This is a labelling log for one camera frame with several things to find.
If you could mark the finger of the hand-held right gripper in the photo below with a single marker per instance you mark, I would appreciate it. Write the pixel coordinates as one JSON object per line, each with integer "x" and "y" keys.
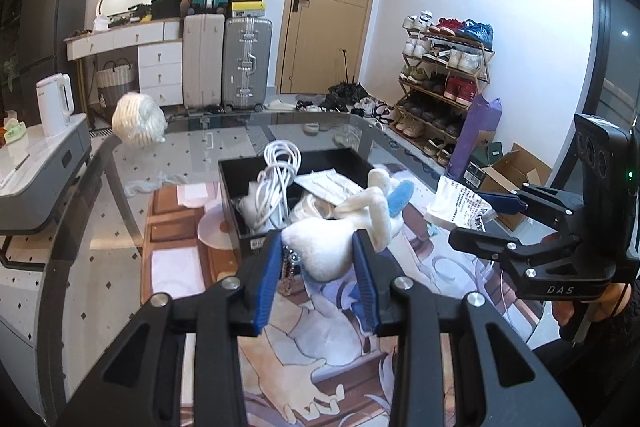
{"x": 480, "y": 242}
{"x": 500, "y": 203}

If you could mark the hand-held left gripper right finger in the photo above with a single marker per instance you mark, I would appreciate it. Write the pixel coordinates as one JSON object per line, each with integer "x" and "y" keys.
{"x": 367, "y": 287}

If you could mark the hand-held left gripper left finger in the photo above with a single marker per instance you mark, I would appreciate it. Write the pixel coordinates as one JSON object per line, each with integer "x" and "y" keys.
{"x": 265, "y": 277}

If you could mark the printed plastic packet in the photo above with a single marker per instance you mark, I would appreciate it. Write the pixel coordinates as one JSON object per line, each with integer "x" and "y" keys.
{"x": 455, "y": 202}

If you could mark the white plush toy blue ears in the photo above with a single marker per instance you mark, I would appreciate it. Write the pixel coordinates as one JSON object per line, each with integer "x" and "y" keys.
{"x": 320, "y": 252}

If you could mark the black cardboard box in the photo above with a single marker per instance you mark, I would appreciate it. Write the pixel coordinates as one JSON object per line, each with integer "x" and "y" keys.
{"x": 235, "y": 187}

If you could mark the person's right forearm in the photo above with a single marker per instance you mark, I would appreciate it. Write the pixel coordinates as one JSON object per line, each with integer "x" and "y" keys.
{"x": 590, "y": 372}

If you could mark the person's right hand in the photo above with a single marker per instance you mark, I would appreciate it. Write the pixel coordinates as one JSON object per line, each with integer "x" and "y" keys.
{"x": 612, "y": 304}

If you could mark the open cardboard box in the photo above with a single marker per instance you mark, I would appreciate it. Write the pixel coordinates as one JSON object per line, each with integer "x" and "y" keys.
{"x": 515, "y": 177}

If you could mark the dark green box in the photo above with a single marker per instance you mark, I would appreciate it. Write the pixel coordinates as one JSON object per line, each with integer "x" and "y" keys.
{"x": 487, "y": 154}

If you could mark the purple yoga mat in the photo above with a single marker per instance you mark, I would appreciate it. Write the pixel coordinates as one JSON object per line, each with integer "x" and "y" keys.
{"x": 475, "y": 137}

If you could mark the printed cartoon table mat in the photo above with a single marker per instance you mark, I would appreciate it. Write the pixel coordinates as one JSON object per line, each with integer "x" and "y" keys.
{"x": 300, "y": 367}

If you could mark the white crumpled cloth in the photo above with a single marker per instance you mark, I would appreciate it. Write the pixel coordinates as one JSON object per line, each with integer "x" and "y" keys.
{"x": 150, "y": 184}

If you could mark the dark glass door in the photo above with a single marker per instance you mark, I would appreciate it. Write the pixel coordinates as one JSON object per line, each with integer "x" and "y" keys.
{"x": 612, "y": 57}

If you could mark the shoe rack with shoes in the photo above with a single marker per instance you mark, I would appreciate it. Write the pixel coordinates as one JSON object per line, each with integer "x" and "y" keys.
{"x": 460, "y": 57}

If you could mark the pile of scattered sneakers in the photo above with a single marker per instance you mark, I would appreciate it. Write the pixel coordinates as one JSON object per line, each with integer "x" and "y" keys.
{"x": 372, "y": 107}

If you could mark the black umbrella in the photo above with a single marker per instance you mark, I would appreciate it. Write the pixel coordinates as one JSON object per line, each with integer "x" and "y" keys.
{"x": 342, "y": 97}

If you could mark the white yarn bundle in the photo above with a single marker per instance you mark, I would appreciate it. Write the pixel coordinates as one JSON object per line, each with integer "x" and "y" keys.
{"x": 137, "y": 119}

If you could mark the silver suitcase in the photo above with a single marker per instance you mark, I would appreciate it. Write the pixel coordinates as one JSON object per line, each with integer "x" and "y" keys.
{"x": 247, "y": 62}

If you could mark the beige suitcase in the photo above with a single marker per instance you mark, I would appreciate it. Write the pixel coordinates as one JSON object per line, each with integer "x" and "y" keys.
{"x": 202, "y": 62}

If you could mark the white dresser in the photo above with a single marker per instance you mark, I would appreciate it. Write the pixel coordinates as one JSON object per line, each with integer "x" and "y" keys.
{"x": 160, "y": 67}

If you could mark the grey side cabinet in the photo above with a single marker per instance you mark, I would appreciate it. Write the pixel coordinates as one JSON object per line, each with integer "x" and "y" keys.
{"x": 45, "y": 187}

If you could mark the wicker basket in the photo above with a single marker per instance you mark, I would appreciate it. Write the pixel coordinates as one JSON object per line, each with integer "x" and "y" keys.
{"x": 115, "y": 84}

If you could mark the tan wooden door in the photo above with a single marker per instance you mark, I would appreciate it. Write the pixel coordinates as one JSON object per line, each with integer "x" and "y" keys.
{"x": 330, "y": 7}

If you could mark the white pen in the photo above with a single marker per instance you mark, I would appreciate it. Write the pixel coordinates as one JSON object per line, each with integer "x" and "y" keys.
{"x": 15, "y": 171}

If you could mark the white electric kettle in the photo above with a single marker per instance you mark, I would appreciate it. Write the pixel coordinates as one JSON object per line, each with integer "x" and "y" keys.
{"x": 52, "y": 107}

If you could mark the black bag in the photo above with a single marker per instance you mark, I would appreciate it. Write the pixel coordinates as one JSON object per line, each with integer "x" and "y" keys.
{"x": 165, "y": 7}

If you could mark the green and white small item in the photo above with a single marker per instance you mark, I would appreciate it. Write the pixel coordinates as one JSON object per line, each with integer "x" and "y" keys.
{"x": 12, "y": 131}

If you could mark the white tissue pack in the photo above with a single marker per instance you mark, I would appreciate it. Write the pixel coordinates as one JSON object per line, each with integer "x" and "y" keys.
{"x": 101, "y": 23}

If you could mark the grey refrigerator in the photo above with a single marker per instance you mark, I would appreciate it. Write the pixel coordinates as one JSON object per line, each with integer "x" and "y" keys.
{"x": 55, "y": 32}

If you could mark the dark glass cabinet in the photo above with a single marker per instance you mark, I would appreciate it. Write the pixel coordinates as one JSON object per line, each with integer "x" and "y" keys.
{"x": 12, "y": 47}

